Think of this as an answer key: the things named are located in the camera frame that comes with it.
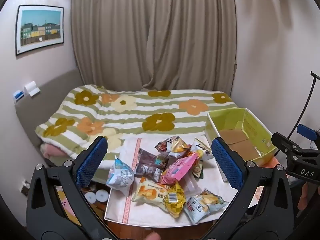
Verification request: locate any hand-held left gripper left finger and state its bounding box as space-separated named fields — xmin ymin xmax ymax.
xmin=26 ymin=135 xmax=118 ymax=240

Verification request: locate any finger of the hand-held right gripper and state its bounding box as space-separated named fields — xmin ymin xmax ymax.
xmin=271 ymin=132 xmax=302 ymax=155
xmin=297 ymin=124 xmax=320 ymax=141

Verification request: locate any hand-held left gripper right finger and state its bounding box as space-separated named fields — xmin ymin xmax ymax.
xmin=207 ymin=137 xmax=299 ymax=240

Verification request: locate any green cardboard box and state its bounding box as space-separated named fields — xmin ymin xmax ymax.
xmin=206 ymin=107 xmax=279 ymax=167

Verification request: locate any orange bread snack packet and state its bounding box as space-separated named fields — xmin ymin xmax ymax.
xmin=131 ymin=176 xmax=173 ymax=207

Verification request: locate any person's right hand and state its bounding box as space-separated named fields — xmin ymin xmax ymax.
xmin=297 ymin=182 xmax=311 ymax=211

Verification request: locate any blue white snack packet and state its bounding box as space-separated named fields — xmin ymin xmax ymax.
xmin=106 ymin=156 xmax=135 ymax=197

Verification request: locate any white toilet paper roll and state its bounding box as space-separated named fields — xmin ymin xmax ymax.
xmin=84 ymin=191 xmax=97 ymax=203
xmin=96 ymin=189 xmax=109 ymax=202

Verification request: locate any clear plastic snack packet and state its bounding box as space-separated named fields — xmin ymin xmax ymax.
xmin=181 ymin=175 xmax=203 ymax=195

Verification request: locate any pink folded blanket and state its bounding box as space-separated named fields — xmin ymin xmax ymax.
xmin=40 ymin=142 xmax=75 ymax=165

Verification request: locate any light blue chip packet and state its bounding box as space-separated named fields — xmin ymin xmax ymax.
xmin=184 ymin=189 xmax=230 ymax=225

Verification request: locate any pink yellow box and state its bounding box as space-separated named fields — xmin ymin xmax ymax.
xmin=56 ymin=187 xmax=75 ymax=218

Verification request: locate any pink snack packet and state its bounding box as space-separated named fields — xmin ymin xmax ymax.
xmin=159 ymin=152 xmax=199 ymax=185

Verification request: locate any brown snack packet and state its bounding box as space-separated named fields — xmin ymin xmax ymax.
xmin=134 ymin=148 xmax=169 ymax=183

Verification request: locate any dark yellow chip packet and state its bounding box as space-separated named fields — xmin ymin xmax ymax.
xmin=154 ymin=135 xmax=193 ymax=159

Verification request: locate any yellow snack packet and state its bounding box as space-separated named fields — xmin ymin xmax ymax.
xmin=165 ymin=181 xmax=187 ymax=218

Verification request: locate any floral striped blanket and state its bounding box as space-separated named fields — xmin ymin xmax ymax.
xmin=35 ymin=84 xmax=239 ymax=178

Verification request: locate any white towel with pink stripe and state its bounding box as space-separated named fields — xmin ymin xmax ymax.
xmin=106 ymin=136 xmax=250 ymax=227

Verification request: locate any grey bed headboard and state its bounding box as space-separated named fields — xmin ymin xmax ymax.
xmin=14 ymin=69 xmax=83 ymax=168

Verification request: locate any beige curtain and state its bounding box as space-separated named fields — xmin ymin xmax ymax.
xmin=71 ymin=0 xmax=237 ymax=93

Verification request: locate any framed house picture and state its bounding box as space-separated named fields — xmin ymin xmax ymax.
xmin=15 ymin=4 xmax=65 ymax=56

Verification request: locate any wall outlet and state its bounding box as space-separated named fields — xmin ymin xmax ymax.
xmin=20 ymin=180 xmax=31 ymax=196

